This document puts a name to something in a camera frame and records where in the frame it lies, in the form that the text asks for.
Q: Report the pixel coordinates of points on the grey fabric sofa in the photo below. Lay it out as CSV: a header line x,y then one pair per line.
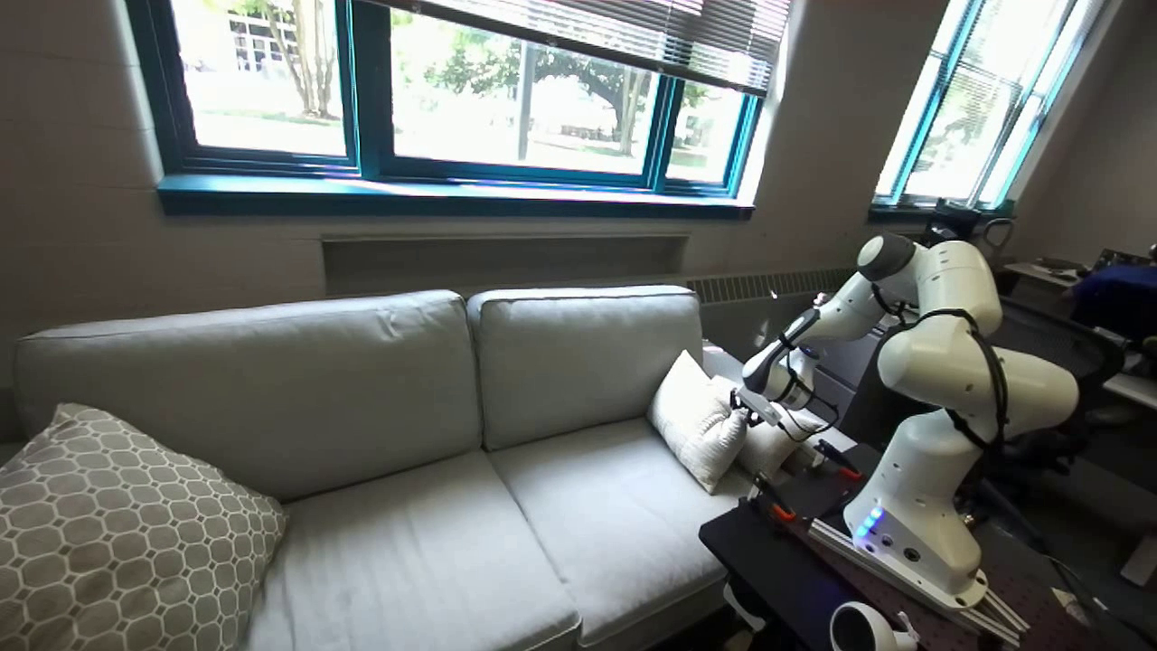
x,y
727,364

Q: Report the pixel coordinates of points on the wide blue framed window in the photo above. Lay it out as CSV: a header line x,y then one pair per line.
x,y
368,86

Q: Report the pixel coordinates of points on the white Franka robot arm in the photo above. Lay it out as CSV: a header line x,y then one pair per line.
x,y
954,364

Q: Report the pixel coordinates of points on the dark grey filing cabinet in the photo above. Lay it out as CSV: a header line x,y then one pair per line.
x,y
857,380

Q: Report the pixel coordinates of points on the white VR controller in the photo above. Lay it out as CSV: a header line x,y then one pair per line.
x,y
897,631

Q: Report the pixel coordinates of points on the black electronic device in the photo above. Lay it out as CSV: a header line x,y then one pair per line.
x,y
965,227

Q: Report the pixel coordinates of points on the patterned beige throw pillow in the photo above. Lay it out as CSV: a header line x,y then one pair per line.
x,y
110,544

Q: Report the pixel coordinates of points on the larger cream pillow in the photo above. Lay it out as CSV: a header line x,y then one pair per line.
x,y
701,421

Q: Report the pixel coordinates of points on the orange black clamp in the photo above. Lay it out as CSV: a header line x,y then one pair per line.
x,y
840,463
777,508

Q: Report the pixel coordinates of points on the grey window blinds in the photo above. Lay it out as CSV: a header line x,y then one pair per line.
x,y
674,36

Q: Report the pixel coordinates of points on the smaller cream pillow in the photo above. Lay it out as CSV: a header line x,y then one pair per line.
x,y
770,448

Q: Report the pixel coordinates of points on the blue bag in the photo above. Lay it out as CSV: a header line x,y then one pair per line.
x,y
1121,301

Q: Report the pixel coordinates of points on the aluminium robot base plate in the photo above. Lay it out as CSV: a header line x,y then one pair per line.
x,y
1001,615

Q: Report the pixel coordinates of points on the narrow blue framed window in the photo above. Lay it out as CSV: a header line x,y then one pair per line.
x,y
954,95

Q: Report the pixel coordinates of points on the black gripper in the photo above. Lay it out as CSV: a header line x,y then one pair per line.
x,y
781,379

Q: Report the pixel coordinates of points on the black robot table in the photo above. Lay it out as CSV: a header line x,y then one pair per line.
x,y
781,564

